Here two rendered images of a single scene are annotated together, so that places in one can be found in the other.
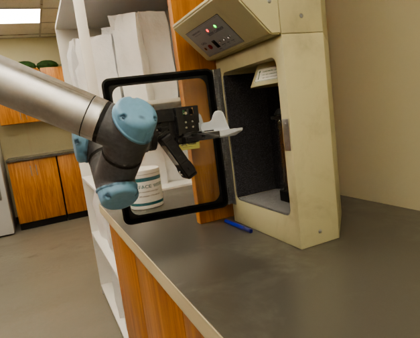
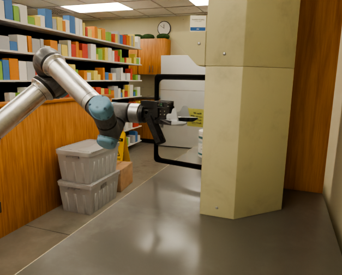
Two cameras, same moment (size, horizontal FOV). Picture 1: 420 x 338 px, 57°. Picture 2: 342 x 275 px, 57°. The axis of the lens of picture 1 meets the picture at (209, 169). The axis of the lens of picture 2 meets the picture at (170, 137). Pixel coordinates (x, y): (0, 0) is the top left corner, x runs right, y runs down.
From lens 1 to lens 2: 78 cm
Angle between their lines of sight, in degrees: 43
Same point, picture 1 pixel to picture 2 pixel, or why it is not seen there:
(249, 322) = (104, 224)
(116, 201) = (102, 144)
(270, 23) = (197, 58)
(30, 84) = (68, 83)
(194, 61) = not seen: hidden behind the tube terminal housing
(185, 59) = not seen: hidden behind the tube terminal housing
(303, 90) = (218, 106)
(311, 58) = (228, 85)
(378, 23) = not seen: outside the picture
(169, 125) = (152, 110)
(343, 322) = (124, 245)
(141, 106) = (101, 101)
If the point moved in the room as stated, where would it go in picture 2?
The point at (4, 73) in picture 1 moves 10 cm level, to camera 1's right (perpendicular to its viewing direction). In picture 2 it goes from (62, 76) to (77, 77)
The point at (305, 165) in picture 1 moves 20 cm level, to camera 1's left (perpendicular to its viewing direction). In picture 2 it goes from (211, 159) to (165, 148)
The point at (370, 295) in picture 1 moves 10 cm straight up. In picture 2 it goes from (161, 246) to (161, 210)
